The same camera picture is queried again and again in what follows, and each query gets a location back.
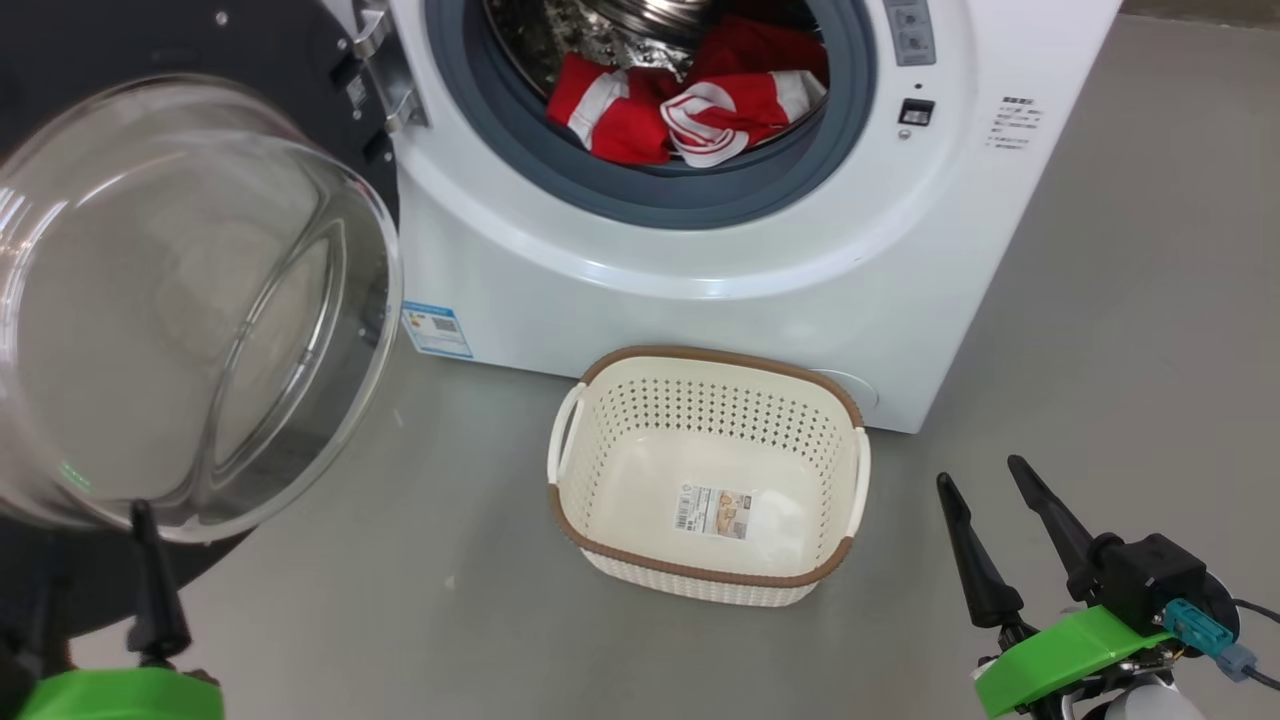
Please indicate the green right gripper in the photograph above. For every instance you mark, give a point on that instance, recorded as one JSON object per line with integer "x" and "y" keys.
{"x": 1060, "y": 655}

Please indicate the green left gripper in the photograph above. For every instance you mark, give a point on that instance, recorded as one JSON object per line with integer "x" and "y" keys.
{"x": 120, "y": 695}

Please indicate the black glass washer door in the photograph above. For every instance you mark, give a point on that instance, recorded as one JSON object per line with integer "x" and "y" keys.
{"x": 150, "y": 300}

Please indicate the red and white garment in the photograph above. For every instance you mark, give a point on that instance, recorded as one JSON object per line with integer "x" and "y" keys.
{"x": 620, "y": 120}

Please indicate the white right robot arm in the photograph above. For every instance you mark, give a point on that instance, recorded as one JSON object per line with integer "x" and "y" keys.
{"x": 1140, "y": 705}

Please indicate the printed product label sticker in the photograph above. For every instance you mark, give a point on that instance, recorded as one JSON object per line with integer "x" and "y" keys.
{"x": 712, "y": 512}

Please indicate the cream laundry basket brown rim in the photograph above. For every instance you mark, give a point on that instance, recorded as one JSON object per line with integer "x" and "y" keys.
{"x": 640, "y": 470}

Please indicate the white front-load washing machine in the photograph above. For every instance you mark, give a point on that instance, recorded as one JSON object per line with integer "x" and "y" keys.
{"x": 700, "y": 260}

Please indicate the stainless steel washing machine drum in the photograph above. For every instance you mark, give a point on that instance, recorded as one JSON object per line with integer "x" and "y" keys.
{"x": 600, "y": 30}

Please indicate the blue energy label sticker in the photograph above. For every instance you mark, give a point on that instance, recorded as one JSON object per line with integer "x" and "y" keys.
{"x": 437, "y": 330}

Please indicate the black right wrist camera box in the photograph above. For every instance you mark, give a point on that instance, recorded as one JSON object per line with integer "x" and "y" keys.
{"x": 1150, "y": 575}

